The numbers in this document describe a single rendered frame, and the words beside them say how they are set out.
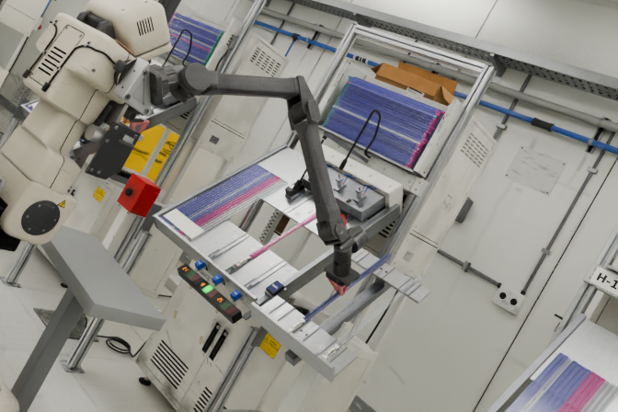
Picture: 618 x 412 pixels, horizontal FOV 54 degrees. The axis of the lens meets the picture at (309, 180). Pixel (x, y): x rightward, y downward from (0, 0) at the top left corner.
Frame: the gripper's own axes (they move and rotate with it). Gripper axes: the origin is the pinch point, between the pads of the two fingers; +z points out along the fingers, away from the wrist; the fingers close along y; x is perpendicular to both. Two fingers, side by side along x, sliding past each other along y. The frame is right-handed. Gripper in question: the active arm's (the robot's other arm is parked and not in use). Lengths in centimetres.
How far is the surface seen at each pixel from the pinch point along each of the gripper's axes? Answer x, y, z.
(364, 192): -44, 27, -3
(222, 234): 3, 59, 9
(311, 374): 17.7, -4.1, 21.8
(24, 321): 64, 126, 62
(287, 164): -47, 74, 6
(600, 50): -260, 26, 0
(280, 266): 0.1, 28.9, 7.5
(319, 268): -9.6, 18.6, 8.0
